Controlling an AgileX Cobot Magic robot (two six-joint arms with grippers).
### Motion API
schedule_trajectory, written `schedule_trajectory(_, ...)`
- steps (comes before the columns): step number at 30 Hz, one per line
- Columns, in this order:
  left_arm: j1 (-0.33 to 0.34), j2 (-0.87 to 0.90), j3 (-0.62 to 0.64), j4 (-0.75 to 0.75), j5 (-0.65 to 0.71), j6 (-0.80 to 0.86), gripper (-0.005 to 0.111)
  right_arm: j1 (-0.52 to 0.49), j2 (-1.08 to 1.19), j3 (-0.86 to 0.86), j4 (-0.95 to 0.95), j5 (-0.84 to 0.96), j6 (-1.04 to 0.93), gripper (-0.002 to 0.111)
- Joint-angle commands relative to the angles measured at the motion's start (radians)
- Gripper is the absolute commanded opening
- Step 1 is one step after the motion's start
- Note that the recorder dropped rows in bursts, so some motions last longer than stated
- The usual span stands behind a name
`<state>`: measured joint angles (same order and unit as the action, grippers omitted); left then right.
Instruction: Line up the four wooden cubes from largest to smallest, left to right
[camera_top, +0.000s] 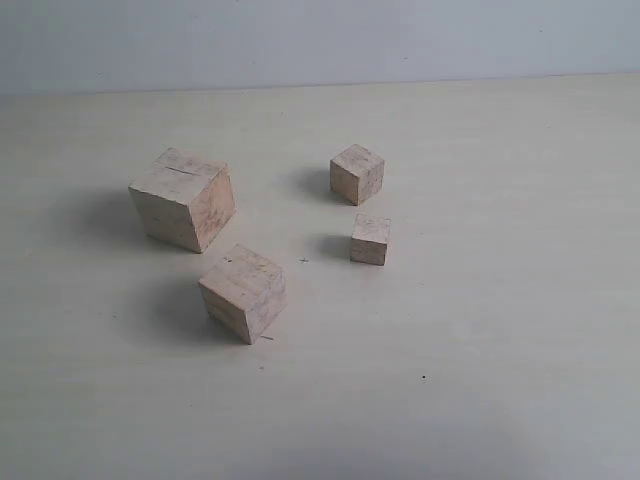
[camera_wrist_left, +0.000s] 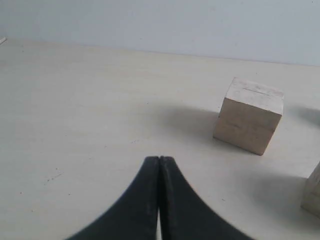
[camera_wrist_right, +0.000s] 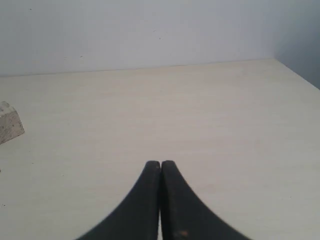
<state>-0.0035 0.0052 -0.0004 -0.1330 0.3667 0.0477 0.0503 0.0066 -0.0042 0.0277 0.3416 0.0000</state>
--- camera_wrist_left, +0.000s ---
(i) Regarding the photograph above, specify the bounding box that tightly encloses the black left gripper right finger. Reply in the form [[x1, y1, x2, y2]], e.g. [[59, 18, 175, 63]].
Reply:
[[158, 156, 251, 240]]

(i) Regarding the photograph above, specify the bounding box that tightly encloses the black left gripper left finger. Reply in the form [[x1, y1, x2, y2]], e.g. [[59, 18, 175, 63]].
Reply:
[[69, 156, 160, 240]]

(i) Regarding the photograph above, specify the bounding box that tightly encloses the second largest wooden cube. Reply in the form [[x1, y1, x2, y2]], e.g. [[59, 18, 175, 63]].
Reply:
[[300, 163, 320, 218]]

